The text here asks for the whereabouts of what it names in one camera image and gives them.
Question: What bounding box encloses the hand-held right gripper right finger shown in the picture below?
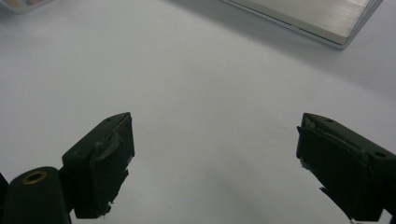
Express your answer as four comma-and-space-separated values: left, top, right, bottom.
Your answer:
295, 112, 396, 222

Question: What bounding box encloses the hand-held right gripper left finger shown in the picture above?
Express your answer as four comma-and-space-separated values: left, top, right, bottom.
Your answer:
61, 112, 135, 219

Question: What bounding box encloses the white-edged colourful card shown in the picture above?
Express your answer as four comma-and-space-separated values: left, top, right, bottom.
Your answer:
0, 0, 53, 15

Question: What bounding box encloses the brushed silver metal box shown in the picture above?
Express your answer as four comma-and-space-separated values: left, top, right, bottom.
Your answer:
219, 0, 385, 50

